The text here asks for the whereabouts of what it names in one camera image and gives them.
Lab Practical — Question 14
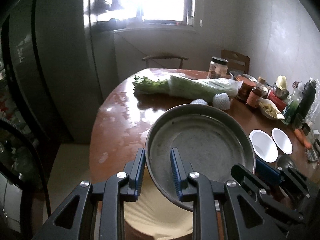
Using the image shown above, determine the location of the large metal plate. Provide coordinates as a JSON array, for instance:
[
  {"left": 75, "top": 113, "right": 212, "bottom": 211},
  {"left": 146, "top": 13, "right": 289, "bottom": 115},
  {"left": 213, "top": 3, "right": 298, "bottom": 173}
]
[{"left": 145, "top": 103, "right": 255, "bottom": 211}]

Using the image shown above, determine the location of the small metal bowl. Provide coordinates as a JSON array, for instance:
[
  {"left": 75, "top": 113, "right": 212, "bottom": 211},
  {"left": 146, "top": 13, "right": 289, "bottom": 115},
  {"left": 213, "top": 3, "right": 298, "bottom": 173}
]
[{"left": 276, "top": 154, "right": 297, "bottom": 170}]

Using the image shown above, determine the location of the red bowl white inside far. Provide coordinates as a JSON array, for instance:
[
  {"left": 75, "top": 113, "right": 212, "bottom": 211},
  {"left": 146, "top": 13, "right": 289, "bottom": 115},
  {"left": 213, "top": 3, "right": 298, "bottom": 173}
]
[{"left": 272, "top": 128, "right": 293, "bottom": 155}]

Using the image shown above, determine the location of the red bowl white inside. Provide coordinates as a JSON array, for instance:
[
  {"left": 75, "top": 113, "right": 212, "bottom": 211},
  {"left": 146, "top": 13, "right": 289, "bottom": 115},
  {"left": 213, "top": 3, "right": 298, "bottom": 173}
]
[
  {"left": 272, "top": 128, "right": 293, "bottom": 155},
  {"left": 249, "top": 129, "right": 278, "bottom": 163}
]

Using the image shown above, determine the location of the red bowl white inside near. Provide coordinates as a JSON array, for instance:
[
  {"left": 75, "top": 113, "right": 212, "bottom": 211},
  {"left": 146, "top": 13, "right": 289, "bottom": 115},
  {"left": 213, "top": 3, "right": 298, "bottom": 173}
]
[{"left": 249, "top": 129, "right": 278, "bottom": 163}]

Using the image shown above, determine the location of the orange carrot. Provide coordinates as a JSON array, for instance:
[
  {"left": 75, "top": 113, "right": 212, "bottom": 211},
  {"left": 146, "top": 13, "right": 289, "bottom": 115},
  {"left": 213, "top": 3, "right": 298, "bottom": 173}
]
[{"left": 294, "top": 128, "right": 312, "bottom": 149}]

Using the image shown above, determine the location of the snack bag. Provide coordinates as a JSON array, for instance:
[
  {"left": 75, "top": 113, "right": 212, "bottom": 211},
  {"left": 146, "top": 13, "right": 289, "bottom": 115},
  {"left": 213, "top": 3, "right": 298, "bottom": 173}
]
[{"left": 259, "top": 98, "right": 285, "bottom": 120}]

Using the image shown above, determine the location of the red tin can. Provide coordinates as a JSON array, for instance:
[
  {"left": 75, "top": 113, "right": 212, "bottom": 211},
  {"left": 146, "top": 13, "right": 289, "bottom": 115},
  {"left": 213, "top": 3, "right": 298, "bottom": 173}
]
[{"left": 267, "top": 90, "right": 287, "bottom": 112}]

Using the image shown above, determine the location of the brown sauce bottle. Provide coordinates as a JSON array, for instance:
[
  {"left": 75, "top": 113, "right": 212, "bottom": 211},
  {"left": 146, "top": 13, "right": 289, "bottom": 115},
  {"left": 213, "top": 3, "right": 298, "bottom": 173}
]
[{"left": 246, "top": 77, "right": 265, "bottom": 109}]

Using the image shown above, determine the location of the dark green thermos bottle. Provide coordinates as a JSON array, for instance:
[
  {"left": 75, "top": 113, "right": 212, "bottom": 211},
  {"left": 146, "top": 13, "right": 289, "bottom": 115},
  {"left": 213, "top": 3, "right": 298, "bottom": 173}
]
[{"left": 296, "top": 78, "right": 317, "bottom": 119}]

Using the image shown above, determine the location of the cream ceramic plate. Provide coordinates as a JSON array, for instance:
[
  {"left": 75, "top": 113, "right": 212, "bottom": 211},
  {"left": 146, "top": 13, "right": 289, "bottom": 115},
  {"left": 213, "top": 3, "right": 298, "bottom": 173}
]
[{"left": 124, "top": 169, "right": 193, "bottom": 239}]

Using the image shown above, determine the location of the metal cup with yellow item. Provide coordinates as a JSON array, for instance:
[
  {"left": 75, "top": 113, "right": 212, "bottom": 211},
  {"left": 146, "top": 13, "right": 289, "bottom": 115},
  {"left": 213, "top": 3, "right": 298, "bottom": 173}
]
[{"left": 272, "top": 75, "right": 289, "bottom": 100}]

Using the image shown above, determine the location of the foam-netted fruit right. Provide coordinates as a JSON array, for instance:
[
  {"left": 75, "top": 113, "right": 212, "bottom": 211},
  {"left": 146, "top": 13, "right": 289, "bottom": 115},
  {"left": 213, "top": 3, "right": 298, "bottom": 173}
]
[{"left": 213, "top": 93, "right": 231, "bottom": 110}]

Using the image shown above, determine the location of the foam-netted fruit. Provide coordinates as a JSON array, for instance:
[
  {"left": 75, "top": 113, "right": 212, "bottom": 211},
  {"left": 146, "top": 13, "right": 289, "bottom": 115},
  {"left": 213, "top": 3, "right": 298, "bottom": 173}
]
[
  {"left": 213, "top": 93, "right": 231, "bottom": 110},
  {"left": 190, "top": 99, "right": 208, "bottom": 105}
]

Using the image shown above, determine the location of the foam-netted fruit left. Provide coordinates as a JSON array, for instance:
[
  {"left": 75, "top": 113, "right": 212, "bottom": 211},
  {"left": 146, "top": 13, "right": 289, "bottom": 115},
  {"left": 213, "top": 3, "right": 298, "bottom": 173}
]
[{"left": 190, "top": 99, "right": 208, "bottom": 105}]

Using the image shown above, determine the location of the bagged green cabbage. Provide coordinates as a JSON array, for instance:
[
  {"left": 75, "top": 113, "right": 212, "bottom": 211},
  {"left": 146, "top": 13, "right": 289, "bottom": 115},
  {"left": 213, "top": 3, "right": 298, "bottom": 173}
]
[{"left": 168, "top": 74, "right": 244, "bottom": 102}]

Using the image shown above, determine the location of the glass jar black lid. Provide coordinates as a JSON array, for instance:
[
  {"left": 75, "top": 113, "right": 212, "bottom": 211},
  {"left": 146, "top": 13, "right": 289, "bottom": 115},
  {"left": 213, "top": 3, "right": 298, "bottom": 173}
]
[{"left": 207, "top": 57, "right": 228, "bottom": 79}]

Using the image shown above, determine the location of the black refrigerator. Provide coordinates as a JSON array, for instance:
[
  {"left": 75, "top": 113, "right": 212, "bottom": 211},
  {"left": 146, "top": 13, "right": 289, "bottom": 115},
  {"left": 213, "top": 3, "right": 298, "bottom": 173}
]
[{"left": 1, "top": 0, "right": 103, "bottom": 187}]

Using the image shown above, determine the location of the leafy green vegetable bunch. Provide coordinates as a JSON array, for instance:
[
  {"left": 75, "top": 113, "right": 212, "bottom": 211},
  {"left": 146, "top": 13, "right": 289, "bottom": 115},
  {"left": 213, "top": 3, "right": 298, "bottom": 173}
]
[{"left": 132, "top": 75, "right": 170, "bottom": 94}]

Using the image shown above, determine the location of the wooden chair at window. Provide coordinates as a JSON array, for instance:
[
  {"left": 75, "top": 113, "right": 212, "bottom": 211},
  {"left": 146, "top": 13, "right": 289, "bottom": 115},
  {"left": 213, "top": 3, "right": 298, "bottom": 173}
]
[{"left": 142, "top": 53, "right": 189, "bottom": 69}]

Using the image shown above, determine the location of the wooden chair by wall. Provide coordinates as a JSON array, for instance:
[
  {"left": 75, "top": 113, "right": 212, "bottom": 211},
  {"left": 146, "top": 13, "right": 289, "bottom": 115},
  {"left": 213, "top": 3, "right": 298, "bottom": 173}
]
[{"left": 221, "top": 49, "right": 250, "bottom": 74}]

